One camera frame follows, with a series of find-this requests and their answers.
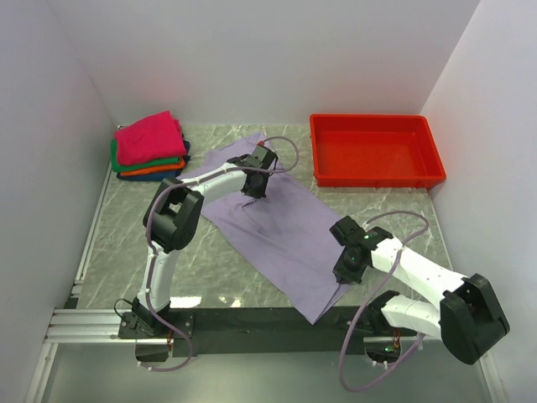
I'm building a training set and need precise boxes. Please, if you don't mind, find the lavender t shirt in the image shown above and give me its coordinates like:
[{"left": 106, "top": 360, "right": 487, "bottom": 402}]
[{"left": 182, "top": 132, "right": 366, "bottom": 325}]

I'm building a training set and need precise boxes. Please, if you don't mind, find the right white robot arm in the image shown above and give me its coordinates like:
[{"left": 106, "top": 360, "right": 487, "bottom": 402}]
[{"left": 330, "top": 216, "right": 510, "bottom": 364}]

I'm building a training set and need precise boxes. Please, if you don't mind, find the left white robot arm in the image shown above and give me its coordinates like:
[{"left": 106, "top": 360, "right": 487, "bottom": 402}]
[{"left": 132, "top": 143, "right": 279, "bottom": 338}]

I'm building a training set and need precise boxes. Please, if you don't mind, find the folded orange t shirt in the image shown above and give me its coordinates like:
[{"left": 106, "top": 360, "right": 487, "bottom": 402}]
[{"left": 121, "top": 160, "right": 185, "bottom": 176}]

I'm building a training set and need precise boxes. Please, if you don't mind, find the folded navy blue t shirt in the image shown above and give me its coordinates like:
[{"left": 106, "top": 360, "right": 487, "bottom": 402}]
[{"left": 114, "top": 154, "right": 190, "bottom": 182}]

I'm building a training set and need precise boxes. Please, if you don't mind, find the red plastic tray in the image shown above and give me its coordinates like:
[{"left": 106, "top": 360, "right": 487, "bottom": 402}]
[{"left": 310, "top": 113, "right": 446, "bottom": 190}]

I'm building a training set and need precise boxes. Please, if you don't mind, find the folded pink t shirt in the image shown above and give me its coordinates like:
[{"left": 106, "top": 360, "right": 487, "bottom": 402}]
[{"left": 114, "top": 111, "right": 187, "bottom": 165}]

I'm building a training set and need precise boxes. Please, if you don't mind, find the black base beam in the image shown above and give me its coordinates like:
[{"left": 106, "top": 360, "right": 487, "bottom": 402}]
[{"left": 117, "top": 305, "right": 420, "bottom": 359}]

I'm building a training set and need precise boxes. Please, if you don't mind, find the folded green t shirt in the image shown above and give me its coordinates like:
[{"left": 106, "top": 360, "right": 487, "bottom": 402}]
[{"left": 110, "top": 139, "right": 185, "bottom": 173}]

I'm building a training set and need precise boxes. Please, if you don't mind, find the aluminium rail frame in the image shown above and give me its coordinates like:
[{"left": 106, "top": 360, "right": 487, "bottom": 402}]
[{"left": 23, "top": 167, "right": 490, "bottom": 403}]

